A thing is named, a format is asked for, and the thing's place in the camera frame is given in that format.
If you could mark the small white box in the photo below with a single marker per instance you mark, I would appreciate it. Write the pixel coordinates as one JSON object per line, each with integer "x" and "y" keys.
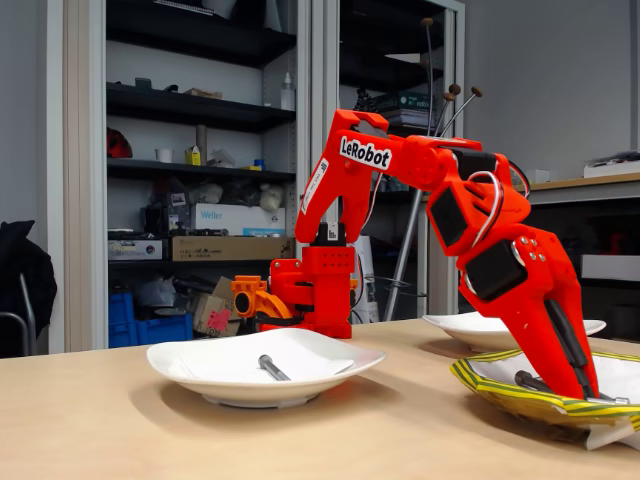
{"x": 541, "y": 176}

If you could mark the yellow striped octagonal paper tray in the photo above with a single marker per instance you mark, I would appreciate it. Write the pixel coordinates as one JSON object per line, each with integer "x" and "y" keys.
{"x": 500, "y": 395}

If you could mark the white cup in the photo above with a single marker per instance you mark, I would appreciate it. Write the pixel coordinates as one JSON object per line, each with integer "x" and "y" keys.
{"x": 164, "y": 155}

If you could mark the grey wood-topped workbench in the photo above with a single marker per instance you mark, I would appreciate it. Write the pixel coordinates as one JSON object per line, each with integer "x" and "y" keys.
{"x": 590, "y": 192}

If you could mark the black jacket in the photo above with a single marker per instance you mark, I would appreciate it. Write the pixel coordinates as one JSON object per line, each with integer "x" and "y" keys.
{"x": 25, "y": 270}

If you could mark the white plastic bottle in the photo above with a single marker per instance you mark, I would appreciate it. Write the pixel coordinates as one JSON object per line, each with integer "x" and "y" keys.
{"x": 287, "y": 95}

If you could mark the small yellow box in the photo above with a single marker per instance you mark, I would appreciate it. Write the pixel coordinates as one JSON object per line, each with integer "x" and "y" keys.
{"x": 192, "y": 157}

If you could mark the short steel socket screw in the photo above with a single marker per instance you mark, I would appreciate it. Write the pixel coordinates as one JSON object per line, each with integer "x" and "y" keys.
{"x": 524, "y": 378}

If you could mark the stack of books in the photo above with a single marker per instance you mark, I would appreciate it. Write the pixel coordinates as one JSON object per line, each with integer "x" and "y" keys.
{"x": 412, "y": 102}

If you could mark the white oblong box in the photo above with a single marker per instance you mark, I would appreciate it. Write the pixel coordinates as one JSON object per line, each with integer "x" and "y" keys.
{"x": 610, "y": 267}

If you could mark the silver coat stand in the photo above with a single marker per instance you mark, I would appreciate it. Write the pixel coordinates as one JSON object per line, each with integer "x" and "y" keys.
{"x": 402, "y": 255}

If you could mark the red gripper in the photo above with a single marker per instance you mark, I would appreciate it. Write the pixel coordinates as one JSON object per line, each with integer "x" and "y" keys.
{"x": 525, "y": 295}

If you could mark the small grey printed box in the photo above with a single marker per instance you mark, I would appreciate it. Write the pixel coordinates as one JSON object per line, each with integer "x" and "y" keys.
{"x": 135, "y": 250}

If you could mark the grey open shelf cabinet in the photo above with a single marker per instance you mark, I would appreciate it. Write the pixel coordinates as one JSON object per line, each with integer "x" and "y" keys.
{"x": 80, "y": 200}
{"x": 452, "y": 50}

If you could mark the red robot arm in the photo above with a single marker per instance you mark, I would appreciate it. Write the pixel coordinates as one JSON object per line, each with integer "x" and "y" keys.
{"x": 350, "y": 165}

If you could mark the orange table clamp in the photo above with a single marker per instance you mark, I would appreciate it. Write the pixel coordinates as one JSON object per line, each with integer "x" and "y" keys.
{"x": 250, "y": 300}

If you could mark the white Weller box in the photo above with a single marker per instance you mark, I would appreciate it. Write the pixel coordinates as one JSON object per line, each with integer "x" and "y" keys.
{"x": 235, "y": 217}

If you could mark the metal tube chair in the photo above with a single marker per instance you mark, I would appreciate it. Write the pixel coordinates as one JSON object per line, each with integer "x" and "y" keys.
{"x": 32, "y": 330}

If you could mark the white square porcelain plate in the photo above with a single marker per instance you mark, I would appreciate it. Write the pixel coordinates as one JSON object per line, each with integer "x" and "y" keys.
{"x": 225, "y": 387}
{"x": 450, "y": 330}

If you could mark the long steel socket screw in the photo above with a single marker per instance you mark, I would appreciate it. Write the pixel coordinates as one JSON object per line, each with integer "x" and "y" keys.
{"x": 275, "y": 369}
{"x": 615, "y": 400}

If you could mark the cardboard box with pink sticker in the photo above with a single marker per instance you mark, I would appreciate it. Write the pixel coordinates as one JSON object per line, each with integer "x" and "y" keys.
{"x": 205, "y": 310}

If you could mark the small blue plastic crate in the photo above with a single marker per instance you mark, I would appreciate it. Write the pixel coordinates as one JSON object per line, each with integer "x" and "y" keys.
{"x": 120, "y": 307}

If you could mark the long brown cardboard box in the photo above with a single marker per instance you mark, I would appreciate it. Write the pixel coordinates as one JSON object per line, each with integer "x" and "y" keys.
{"x": 225, "y": 248}

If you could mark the red black helmet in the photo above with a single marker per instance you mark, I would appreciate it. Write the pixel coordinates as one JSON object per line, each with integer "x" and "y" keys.
{"x": 117, "y": 145}

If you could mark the white crumpled paper sheet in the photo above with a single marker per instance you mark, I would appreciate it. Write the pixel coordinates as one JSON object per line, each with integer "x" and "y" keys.
{"x": 620, "y": 375}

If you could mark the wide blue plastic crate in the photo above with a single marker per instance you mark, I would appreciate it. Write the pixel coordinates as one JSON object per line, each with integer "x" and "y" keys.
{"x": 165, "y": 330}

